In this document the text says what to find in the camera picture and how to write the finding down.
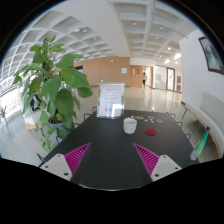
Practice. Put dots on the green leafy potted plant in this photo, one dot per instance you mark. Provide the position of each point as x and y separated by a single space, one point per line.
50 85

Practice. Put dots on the wooden door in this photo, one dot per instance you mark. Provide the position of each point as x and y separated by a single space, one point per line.
136 76

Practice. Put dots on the framed picture on wall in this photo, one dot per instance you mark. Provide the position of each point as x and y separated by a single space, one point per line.
214 62

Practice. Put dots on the white bench along wall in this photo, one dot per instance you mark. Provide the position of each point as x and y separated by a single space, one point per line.
210 113

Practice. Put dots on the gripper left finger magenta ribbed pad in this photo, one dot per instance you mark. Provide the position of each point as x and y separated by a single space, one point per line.
64 166

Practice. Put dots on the white patterned cup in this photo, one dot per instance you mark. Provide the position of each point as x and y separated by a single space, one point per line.
129 125

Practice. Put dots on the person in distant hallway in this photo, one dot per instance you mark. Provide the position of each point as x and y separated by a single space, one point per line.
144 78

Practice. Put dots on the acrylic sign stand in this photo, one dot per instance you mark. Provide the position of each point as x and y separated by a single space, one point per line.
111 100

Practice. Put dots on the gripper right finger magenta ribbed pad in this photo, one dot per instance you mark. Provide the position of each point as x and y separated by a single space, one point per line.
157 166

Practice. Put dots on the red round coaster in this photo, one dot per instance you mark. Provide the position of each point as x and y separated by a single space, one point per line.
150 131

